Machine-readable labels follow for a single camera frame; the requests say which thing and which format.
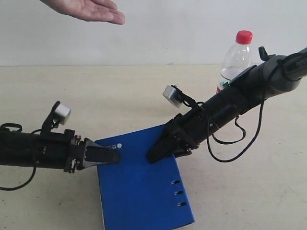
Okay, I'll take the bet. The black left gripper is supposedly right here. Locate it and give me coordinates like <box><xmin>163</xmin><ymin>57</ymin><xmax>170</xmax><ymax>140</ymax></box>
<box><xmin>39</xmin><ymin>129</ymin><xmax>120</xmax><ymax>173</ymax></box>

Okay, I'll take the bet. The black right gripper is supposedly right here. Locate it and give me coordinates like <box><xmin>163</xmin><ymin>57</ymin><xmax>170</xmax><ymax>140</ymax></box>
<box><xmin>146</xmin><ymin>105</ymin><xmax>216</xmax><ymax>163</ymax></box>

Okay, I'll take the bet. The blue notebook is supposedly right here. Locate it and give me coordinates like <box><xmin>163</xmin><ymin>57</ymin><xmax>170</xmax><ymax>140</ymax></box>
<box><xmin>97</xmin><ymin>125</ymin><xmax>194</xmax><ymax>230</ymax></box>

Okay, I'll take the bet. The clear bottle with red cap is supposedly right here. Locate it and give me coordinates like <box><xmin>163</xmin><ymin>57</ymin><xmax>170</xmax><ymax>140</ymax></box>
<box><xmin>216</xmin><ymin>30</ymin><xmax>253</xmax><ymax>93</ymax></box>

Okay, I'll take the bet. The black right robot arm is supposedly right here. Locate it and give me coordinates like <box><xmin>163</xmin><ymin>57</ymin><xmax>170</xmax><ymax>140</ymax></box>
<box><xmin>146</xmin><ymin>46</ymin><xmax>307</xmax><ymax>163</ymax></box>

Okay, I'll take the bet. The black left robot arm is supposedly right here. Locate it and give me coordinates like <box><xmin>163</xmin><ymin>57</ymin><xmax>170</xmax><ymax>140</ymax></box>
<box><xmin>0</xmin><ymin>128</ymin><xmax>120</xmax><ymax>173</ymax></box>

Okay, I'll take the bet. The person's open hand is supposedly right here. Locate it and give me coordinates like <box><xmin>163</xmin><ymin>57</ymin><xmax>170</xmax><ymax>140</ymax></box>
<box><xmin>41</xmin><ymin>0</ymin><xmax>125</xmax><ymax>25</ymax></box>

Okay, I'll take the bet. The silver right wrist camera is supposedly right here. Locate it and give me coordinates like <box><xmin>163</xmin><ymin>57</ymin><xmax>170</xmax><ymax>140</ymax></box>
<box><xmin>162</xmin><ymin>84</ymin><xmax>202</xmax><ymax>111</ymax></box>

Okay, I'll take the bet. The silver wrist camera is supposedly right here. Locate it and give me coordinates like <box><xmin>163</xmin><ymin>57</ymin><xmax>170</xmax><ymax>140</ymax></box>
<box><xmin>162</xmin><ymin>84</ymin><xmax>202</xmax><ymax>111</ymax></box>
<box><xmin>41</xmin><ymin>101</ymin><xmax>71</xmax><ymax>135</ymax></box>

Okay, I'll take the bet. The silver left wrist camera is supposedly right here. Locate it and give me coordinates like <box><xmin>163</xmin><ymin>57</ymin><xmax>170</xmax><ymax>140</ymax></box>
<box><xmin>41</xmin><ymin>101</ymin><xmax>71</xmax><ymax>135</ymax></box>

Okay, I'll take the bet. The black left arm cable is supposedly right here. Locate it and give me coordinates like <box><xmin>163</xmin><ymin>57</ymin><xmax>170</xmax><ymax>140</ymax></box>
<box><xmin>0</xmin><ymin>165</ymin><xmax>37</xmax><ymax>192</ymax></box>

